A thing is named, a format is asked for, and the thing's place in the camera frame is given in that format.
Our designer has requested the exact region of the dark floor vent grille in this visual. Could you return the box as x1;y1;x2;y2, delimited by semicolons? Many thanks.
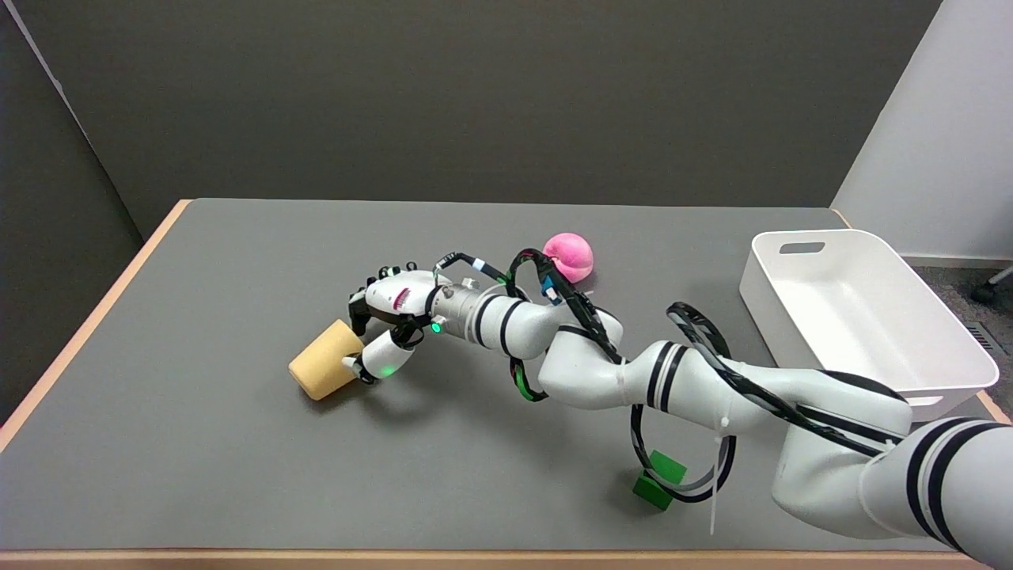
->
966;321;1001;357

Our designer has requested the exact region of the pink toy peach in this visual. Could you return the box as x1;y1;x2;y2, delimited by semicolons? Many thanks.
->
543;233;594;284

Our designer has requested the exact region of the black cable bundle coloured tape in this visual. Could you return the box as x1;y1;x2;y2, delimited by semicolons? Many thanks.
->
434;248;626;403

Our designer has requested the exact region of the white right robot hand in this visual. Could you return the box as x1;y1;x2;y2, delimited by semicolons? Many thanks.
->
342;263;444;385

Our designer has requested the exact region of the yellow ribbed plastic cup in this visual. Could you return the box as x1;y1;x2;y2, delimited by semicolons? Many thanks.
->
288;319;366;401

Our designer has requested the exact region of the green cube block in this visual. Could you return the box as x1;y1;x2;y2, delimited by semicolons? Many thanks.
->
632;450;688;511

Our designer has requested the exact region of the black sleeved cable loop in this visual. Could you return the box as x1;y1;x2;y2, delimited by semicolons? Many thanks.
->
629;301;903;504

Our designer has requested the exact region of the white plastic bin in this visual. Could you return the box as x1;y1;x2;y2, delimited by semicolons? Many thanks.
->
740;230;1000;422

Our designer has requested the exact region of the white zip tie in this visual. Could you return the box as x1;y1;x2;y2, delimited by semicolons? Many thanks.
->
708;414;734;536

